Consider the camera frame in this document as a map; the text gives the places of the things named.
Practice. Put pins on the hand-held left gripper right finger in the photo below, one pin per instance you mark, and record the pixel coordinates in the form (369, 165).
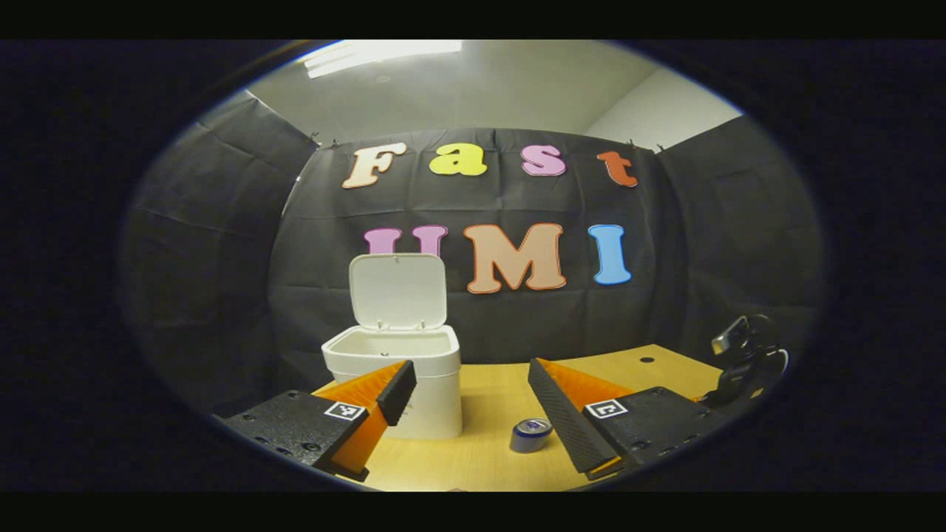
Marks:
(562, 421)

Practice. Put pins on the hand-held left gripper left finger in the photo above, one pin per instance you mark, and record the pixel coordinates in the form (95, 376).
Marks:
(399, 391)

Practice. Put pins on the blue pop can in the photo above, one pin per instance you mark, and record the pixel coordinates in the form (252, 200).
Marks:
(531, 436)

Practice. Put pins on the white desktop garbage bin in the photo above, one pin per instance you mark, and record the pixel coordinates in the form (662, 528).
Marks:
(436, 399)

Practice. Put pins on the wooden desktop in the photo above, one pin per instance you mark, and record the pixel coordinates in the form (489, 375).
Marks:
(480, 458)

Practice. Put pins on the black backdrop cloth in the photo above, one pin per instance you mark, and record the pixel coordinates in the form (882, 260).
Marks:
(517, 325)

